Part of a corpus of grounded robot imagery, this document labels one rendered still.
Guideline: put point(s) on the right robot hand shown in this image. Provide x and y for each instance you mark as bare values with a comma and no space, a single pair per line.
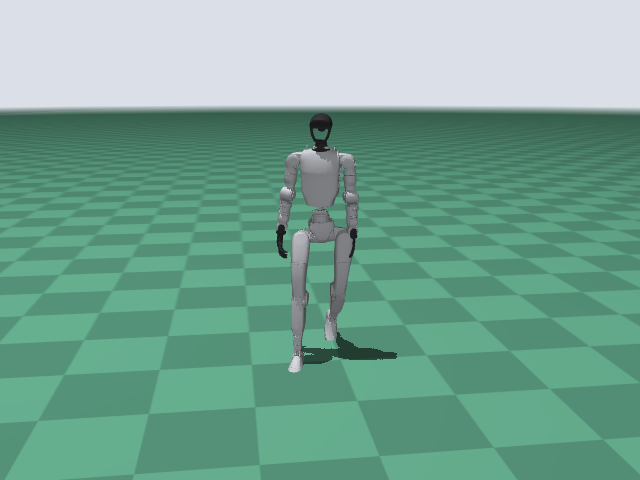
280,232

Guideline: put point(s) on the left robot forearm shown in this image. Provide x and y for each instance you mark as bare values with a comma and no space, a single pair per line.
351,216

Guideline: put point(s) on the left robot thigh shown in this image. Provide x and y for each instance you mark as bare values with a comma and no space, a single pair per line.
342,250

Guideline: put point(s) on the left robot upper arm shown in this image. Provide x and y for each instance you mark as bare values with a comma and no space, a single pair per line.
348,162

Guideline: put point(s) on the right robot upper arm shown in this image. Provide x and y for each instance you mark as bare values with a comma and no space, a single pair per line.
288,191

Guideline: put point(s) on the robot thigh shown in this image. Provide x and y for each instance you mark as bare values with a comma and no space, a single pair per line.
300,247
342,250

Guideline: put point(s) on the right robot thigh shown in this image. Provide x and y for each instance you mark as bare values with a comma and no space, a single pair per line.
300,247

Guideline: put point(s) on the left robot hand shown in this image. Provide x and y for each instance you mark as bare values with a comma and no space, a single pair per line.
353,235

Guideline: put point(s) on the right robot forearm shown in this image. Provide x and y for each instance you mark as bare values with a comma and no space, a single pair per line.
284,212

